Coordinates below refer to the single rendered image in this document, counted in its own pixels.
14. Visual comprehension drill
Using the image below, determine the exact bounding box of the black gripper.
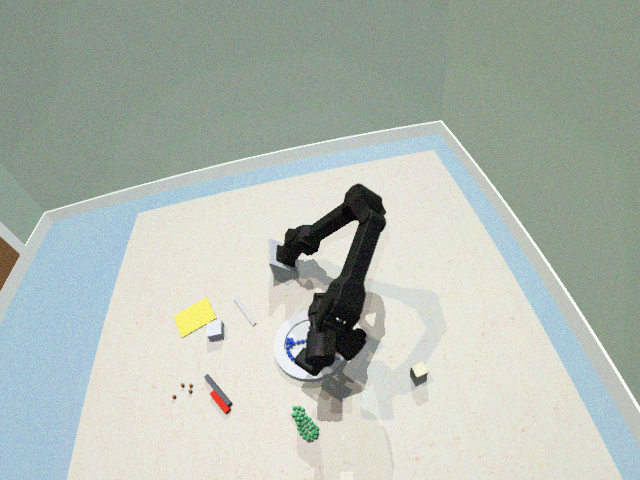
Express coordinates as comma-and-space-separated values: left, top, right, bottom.
295, 316, 360, 377

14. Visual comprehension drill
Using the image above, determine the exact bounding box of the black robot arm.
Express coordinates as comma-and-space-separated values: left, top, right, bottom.
276, 184, 386, 368

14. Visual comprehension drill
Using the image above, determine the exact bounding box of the yellow flat rectangle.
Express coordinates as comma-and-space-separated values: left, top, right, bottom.
174, 297, 217, 338

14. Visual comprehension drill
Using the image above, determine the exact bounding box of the small cream cube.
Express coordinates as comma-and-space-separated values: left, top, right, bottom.
410, 361, 428, 382

